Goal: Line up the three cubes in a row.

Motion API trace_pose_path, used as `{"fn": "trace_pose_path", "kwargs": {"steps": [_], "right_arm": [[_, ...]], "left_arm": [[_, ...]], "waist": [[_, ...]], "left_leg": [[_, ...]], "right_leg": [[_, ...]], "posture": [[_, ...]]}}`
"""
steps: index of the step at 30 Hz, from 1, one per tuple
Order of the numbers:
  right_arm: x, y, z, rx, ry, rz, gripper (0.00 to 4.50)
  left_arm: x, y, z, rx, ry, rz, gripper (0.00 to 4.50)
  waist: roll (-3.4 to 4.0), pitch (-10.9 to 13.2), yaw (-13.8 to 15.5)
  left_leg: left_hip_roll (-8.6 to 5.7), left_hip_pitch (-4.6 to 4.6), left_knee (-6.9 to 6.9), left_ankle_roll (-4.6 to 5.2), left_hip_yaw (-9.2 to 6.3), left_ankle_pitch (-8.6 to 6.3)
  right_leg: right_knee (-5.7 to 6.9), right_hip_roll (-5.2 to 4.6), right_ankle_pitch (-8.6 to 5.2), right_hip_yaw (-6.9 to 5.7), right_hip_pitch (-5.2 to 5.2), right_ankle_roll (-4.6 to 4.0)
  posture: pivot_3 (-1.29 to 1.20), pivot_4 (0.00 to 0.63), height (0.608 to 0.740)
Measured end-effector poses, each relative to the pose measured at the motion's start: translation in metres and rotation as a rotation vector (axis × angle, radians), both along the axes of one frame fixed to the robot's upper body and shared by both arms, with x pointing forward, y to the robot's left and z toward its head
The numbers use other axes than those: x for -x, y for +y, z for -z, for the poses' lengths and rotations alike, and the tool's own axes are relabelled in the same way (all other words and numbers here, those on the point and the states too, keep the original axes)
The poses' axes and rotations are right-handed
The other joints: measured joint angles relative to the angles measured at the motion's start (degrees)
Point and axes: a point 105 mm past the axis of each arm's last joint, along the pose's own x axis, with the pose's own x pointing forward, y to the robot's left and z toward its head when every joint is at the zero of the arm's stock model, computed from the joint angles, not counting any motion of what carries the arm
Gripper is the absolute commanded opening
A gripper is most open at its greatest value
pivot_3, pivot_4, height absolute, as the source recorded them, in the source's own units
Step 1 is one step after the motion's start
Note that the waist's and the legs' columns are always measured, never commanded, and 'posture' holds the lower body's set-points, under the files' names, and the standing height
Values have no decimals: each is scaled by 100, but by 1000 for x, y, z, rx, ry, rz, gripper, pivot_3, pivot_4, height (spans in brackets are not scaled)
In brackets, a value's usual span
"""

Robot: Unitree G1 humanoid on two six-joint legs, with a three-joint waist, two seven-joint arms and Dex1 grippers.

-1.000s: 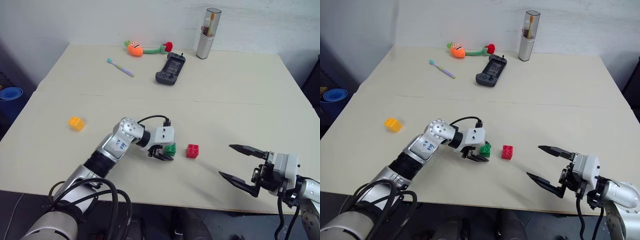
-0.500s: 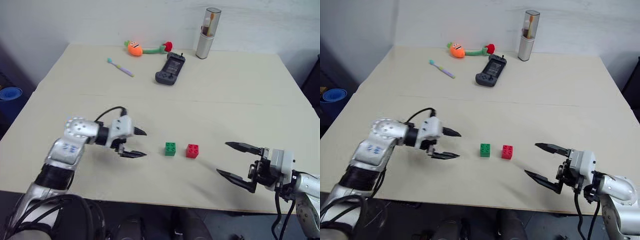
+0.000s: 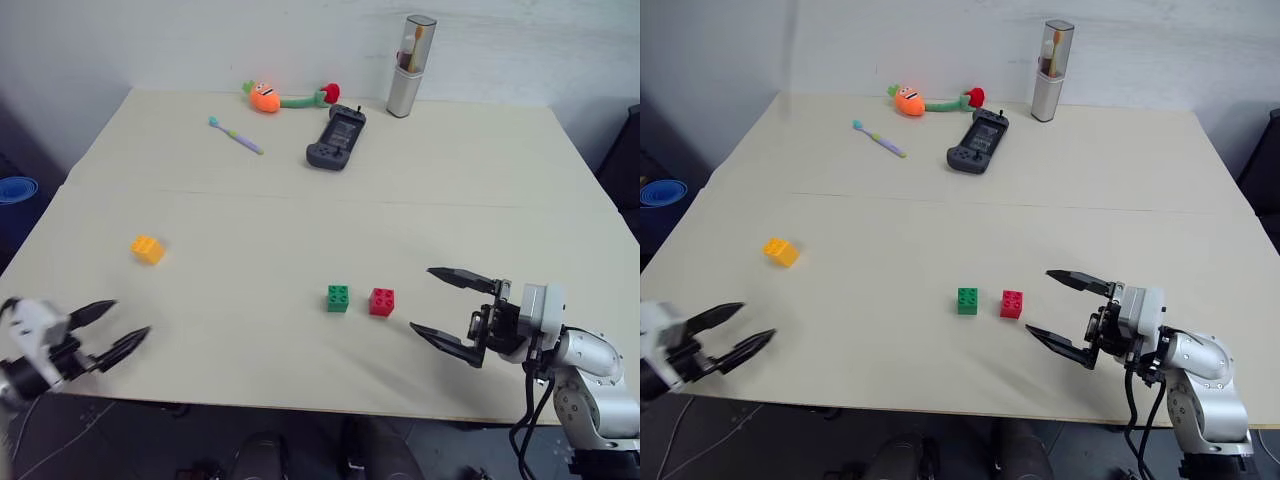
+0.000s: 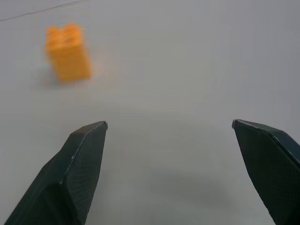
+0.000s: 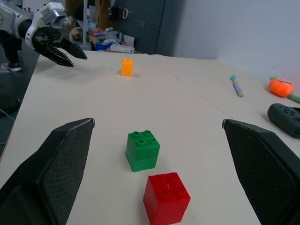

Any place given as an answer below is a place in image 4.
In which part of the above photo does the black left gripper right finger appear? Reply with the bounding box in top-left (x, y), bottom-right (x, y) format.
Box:
top-left (232, 119), bottom-right (300, 225)

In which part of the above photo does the orange cube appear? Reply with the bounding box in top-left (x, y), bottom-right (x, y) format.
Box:
top-left (44, 22), bottom-right (91, 83)

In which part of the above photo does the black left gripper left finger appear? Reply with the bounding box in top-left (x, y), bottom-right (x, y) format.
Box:
top-left (4, 120), bottom-right (108, 225)

